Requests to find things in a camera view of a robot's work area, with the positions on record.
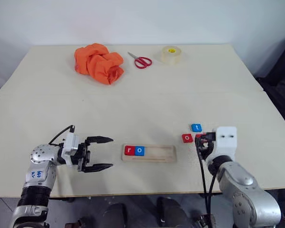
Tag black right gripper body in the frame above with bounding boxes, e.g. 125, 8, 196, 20
196, 132, 217, 159

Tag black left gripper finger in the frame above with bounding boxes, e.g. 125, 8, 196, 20
81, 163, 114, 173
85, 135, 114, 146

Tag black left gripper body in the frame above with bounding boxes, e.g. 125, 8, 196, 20
73, 142, 91, 172

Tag blue letter block t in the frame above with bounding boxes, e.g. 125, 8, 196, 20
190, 123, 203, 133

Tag red letter block o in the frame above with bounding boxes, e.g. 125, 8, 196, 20
181, 133, 194, 144

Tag wooden letter tray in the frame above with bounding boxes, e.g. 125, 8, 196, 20
121, 144, 178, 164

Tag crumpled orange cloth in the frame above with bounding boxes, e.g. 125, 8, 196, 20
74, 43, 125, 86

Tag clear packing tape roll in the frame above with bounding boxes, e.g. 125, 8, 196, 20
161, 45, 182, 66

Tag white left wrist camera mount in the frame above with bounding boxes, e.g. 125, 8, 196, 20
61, 133, 80, 166

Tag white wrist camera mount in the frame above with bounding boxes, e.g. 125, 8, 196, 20
61, 133, 80, 166
211, 126, 238, 159

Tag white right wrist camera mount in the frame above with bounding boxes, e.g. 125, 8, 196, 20
211, 126, 238, 159

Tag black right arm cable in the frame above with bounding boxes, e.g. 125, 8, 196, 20
195, 139, 217, 216

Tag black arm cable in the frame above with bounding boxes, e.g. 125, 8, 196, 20
195, 139, 217, 216
48, 124, 76, 145

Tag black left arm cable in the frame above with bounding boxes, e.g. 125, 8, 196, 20
48, 124, 76, 145

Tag red handled scissors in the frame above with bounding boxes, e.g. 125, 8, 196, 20
127, 52, 153, 69

